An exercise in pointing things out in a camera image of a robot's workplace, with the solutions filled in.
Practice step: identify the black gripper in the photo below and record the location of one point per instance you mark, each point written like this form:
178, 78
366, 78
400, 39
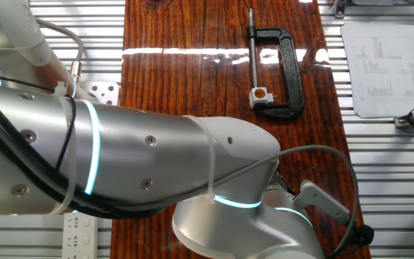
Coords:
282, 183

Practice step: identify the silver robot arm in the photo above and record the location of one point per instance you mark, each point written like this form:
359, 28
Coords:
138, 154

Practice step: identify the white lamp socket adapter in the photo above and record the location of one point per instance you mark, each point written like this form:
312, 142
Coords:
253, 102

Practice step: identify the black C-clamp with steel screw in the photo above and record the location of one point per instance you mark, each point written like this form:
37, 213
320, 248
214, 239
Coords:
289, 72

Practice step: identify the brown wooden board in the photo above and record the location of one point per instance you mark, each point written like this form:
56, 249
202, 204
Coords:
192, 79

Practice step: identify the printed paper sheet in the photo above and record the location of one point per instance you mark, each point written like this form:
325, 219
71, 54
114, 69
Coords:
383, 72

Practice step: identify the white power strip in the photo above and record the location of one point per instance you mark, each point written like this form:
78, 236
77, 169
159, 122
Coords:
81, 237

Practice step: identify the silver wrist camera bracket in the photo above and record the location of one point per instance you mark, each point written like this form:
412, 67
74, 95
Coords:
322, 201

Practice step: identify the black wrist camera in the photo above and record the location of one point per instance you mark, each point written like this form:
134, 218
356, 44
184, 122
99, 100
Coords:
363, 235

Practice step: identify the small aluminium bracket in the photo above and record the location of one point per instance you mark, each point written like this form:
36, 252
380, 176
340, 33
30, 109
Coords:
339, 9

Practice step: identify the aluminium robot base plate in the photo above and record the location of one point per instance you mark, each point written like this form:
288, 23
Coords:
102, 91

